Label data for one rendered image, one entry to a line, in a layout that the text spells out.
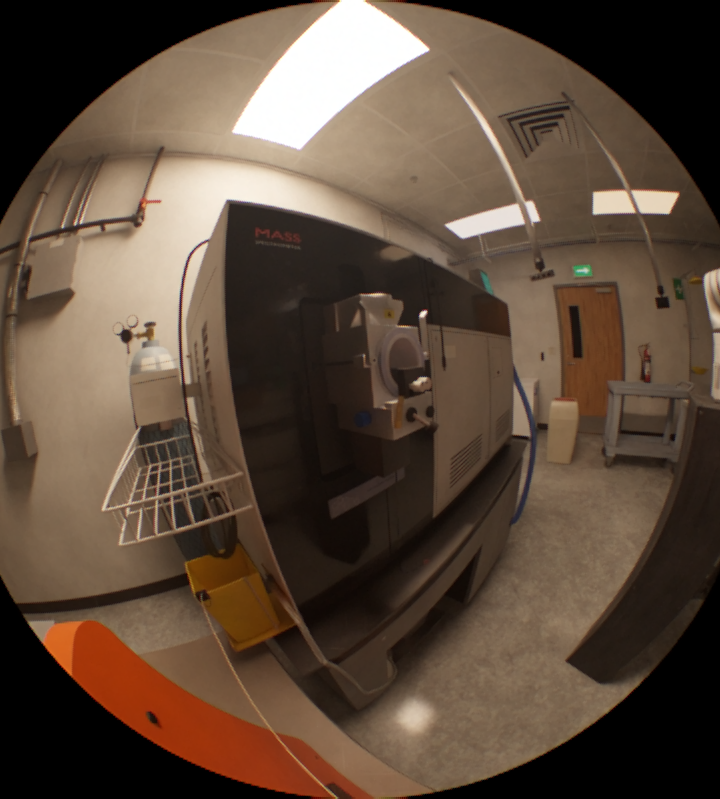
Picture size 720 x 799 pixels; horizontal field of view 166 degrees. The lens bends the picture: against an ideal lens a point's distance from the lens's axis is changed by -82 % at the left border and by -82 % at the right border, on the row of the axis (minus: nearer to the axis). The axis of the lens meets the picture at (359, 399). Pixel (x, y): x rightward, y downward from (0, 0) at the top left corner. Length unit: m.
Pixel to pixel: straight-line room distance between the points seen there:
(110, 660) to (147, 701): 0.03
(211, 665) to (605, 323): 4.42
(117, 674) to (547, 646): 1.41
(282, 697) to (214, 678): 0.14
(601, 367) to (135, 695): 4.19
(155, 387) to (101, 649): 0.51
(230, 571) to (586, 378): 4.13
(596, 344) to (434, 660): 3.91
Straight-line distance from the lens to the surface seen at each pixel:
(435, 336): 0.56
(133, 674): 0.17
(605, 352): 4.11
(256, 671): 0.57
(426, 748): 1.22
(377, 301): 0.32
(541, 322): 4.08
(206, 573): 0.50
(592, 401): 4.15
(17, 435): 1.63
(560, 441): 2.95
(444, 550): 0.68
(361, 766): 0.50
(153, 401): 0.58
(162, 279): 1.53
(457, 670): 1.29
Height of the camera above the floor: 1.21
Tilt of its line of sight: 9 degrees down
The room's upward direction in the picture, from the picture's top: 6 degrees counter-clockwise
